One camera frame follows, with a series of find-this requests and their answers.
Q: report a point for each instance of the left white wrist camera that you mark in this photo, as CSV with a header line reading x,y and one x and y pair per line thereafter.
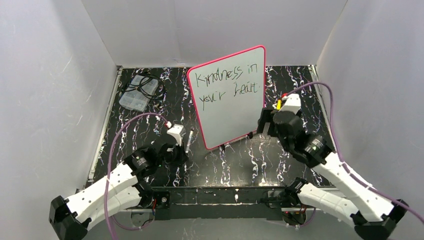
x,y
177,131

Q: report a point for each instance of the white whiteboard marker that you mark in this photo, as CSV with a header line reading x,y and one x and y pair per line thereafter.
x,y
189,140

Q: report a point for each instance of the pink framed whiteboard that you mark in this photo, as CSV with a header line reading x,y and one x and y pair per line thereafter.
x,y
228,95

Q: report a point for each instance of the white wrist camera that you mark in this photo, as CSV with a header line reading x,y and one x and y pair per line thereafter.
x,y
290,103
177,131

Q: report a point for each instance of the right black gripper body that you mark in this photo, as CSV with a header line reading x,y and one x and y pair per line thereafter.
x,y
265,122

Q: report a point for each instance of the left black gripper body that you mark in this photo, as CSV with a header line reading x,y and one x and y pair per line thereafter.
x,y
180,153

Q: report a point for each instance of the aluminium front rail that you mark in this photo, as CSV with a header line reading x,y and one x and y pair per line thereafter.
x,y
273,198

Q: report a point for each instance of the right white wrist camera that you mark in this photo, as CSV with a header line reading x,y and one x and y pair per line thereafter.
x,y
290,103

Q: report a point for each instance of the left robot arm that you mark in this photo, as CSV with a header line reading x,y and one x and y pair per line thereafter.
x,y
125,187

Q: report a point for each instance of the clear plastic box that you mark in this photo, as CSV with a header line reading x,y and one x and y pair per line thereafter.
x,y
139,92

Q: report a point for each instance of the metal whiteboard stand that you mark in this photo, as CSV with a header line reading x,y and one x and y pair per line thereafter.
x,y
251,135

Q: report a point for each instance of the yellow marker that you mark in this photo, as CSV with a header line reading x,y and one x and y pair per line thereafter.
x,y
279,104

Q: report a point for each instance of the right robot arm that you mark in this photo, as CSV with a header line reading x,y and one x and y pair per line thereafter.
x,y
371,216

